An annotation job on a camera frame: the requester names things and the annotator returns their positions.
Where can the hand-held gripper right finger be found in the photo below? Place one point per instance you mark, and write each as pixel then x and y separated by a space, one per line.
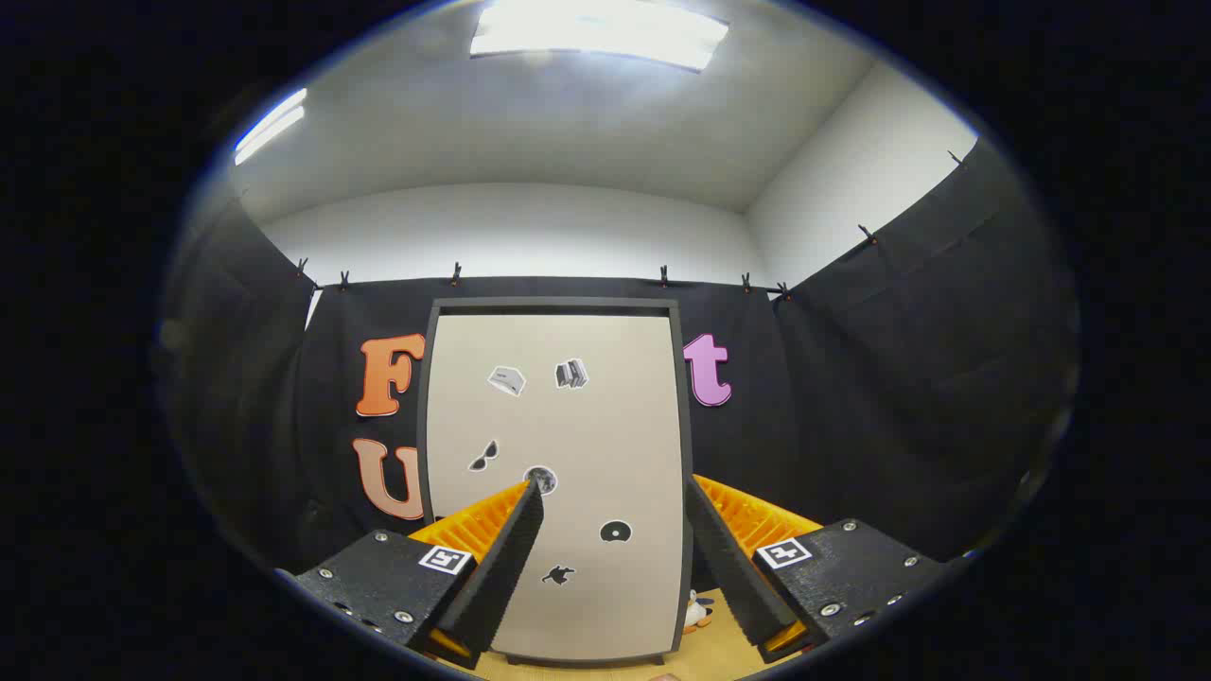
pixel 724 558

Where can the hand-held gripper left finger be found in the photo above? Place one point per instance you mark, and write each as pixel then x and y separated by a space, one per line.
pixel 506 558

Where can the beige shoe cabinet door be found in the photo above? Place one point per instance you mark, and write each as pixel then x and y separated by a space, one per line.
pixel 587 426

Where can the dark grey shoe cabinet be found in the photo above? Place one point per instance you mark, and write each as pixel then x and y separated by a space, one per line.
pixel 558 305

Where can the penguin plush toy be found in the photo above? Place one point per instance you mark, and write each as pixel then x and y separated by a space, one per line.
pixel 698 613

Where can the black backdrop cloth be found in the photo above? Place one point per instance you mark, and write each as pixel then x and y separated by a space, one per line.
pixel 851 397

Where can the row of black cloth clips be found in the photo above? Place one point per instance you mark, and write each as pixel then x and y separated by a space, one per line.
pixel 456 274

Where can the narrow ceiling light panel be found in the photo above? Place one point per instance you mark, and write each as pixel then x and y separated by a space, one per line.
pixel 270 126

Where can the wide ceiling light panel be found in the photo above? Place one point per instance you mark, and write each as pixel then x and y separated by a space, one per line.
pixel 596 33

